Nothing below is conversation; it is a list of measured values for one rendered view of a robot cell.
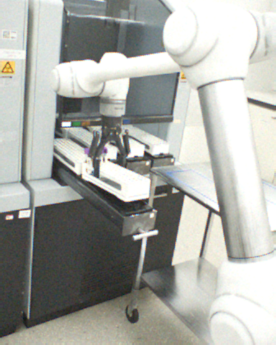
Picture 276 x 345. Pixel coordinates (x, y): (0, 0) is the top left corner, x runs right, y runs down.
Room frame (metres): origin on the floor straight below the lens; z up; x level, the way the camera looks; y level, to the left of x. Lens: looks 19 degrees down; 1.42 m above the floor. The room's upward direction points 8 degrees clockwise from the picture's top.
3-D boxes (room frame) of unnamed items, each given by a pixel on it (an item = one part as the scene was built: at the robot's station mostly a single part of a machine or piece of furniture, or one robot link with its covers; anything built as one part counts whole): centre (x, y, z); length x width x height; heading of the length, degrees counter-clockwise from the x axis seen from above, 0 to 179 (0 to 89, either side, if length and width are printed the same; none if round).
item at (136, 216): (1.46, 0.17, 0.78); 0.73 x 0.14 x 0.09; 39
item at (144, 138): (1.98, -0.01, 0.83); 0.30 x 0.10 x 0.06; 39
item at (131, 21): (1.94, 0.25, 1.28); 0.61 x 0.51 x 0.63; 129
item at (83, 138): (1.79, 0.23, 0.83); 0.30 x 0.10 x 0.06; 39
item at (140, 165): (1.99, 0.19, 0.78); 0.73 x 0.14 x 0.09; 39
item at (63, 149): (1.60, 0.28, 0.83); 0.30 x 0.10 x 0.06; 39
